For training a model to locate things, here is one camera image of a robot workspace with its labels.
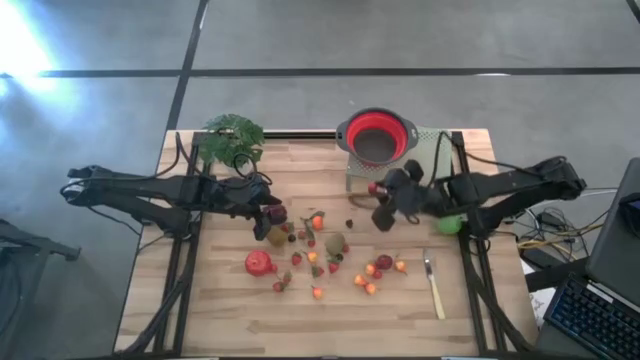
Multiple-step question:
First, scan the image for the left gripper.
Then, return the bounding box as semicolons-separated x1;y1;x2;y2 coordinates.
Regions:
213;173;284;242

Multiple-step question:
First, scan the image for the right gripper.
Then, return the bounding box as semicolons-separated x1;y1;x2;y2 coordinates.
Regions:
370;158;427;233

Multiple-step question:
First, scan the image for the green perforated metal shelf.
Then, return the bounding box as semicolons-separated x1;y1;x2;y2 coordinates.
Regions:
344;126;454;194

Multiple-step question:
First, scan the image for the red colander with grey rim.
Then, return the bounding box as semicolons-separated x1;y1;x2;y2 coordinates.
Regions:
335;107;419;167

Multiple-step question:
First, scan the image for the green toy apple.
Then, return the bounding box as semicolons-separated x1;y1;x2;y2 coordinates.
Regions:
437;214;464;236

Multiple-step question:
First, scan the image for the dark red toy apple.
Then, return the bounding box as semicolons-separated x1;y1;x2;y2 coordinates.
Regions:
263;203;289;226

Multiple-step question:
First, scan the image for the large red toy apple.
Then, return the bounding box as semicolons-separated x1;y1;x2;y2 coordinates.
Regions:
244;249;274;279

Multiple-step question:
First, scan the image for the orange toy mandarin with leaves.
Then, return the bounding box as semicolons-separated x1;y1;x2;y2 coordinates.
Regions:
299;209;326;242

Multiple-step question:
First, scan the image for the green plant in white pot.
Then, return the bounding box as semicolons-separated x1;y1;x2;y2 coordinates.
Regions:
196;113;266;169

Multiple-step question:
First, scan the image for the black power brick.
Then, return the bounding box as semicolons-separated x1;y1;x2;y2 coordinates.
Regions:
519;247;554;270

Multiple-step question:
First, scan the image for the black power adapter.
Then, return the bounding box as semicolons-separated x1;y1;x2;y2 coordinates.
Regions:
537;211;565;229

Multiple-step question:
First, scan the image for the white paper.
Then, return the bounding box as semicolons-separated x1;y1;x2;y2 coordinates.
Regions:
528;287;551;326

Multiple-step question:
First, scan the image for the black metal stand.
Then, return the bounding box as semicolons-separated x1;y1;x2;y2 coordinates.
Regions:
0;218;82;360

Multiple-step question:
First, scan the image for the grey laptop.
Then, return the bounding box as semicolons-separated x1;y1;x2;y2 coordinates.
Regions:
542;157;640;360

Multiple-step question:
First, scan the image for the small black device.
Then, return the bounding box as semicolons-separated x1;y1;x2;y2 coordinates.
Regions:
618;192;640;237

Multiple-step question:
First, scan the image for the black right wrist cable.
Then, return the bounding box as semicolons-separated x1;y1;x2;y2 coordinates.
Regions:
348;130;501;211

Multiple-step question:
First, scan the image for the black metal table frame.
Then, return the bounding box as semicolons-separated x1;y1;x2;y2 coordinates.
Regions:
113;130;539;359

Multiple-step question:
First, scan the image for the knife with cream handle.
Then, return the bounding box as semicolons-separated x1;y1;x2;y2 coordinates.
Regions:
422;248;447;321

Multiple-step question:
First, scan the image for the yellow cable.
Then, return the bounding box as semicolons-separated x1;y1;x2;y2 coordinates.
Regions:
517;223;606;250

